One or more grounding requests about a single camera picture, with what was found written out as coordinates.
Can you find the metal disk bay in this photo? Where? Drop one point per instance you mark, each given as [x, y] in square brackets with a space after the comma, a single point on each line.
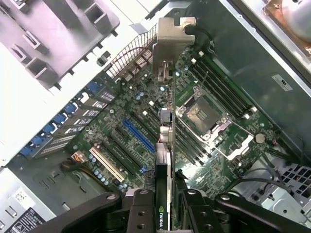
[298, 174]

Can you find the CPU socket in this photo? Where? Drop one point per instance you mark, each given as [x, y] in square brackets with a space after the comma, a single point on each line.
[201, 114]

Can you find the grey parts rack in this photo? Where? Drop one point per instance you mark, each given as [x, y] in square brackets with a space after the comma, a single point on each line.
[56, 31]

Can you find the blue expansion slot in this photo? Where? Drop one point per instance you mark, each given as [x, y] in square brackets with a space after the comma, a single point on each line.
[138, 134]

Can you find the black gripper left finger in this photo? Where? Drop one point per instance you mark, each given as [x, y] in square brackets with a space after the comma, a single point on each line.
[142, 213]

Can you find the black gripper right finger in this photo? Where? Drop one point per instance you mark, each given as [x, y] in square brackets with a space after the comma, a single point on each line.
[196, 213]

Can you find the grey power supply unit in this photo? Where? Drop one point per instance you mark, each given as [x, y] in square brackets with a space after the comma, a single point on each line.
[24, 206]

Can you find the metal socket cover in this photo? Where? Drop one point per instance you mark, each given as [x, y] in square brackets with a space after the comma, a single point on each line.
[238, 148]

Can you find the dark grey PC case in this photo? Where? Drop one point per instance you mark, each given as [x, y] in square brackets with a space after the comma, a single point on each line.
[255, 60]

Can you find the silver coin cell battery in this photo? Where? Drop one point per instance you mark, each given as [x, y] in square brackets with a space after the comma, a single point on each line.
[260, 138]

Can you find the green motherboard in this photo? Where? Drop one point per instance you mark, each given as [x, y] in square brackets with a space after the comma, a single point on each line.
[116, 121]

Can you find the white expansion slot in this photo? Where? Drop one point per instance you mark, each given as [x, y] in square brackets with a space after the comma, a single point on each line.
[107, 165]

